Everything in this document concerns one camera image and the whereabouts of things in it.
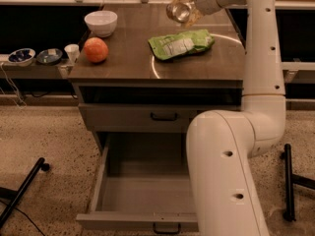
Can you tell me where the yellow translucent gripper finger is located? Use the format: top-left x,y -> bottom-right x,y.
183,8 -> 204,28

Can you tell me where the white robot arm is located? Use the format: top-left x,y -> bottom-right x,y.
186,0 -> 285,236

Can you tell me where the grey drawer cabinet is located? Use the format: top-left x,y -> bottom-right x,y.
69,4 -> 244,148

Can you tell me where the closed middle drawer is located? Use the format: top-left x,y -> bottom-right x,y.
79,103 -> 239,133

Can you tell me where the open bottom drawer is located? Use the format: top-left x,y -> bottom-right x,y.
77,133 -> 198,235

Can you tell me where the green chip bag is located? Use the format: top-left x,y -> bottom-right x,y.
148,29 -> 215,61

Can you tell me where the white bowl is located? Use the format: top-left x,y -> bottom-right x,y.
85,11 -> 118,37

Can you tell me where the orange round fruit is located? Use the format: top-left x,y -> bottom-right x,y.
84,37 -> 109,63

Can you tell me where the small white paper cup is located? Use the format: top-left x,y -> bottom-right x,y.
64,44 -> 80,64

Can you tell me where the grey side shelf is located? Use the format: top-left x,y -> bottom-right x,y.
0,59 -> 73,80

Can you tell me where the dark blue saucer bowl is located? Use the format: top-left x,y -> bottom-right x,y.
36,48 -> 63,65

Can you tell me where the blue patterned bowl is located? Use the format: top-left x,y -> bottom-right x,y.
8,48 -> 35,67

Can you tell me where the black right stand leg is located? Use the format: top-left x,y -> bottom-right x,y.
281,144 -> 315,222

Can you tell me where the black stand leg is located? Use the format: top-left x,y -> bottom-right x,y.
281,144 -> 315,222
0,157 -> 50,228

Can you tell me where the black left stand leg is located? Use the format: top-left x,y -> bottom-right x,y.
0,157 -> 50,228

